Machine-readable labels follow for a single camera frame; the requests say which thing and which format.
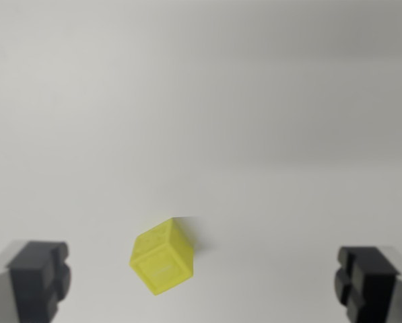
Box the black grey gripper right finger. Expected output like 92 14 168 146
334 246 402 323

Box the black grey gripper left finger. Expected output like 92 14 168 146
0 240 72 323

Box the yellow cube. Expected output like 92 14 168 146
129 217 196 297

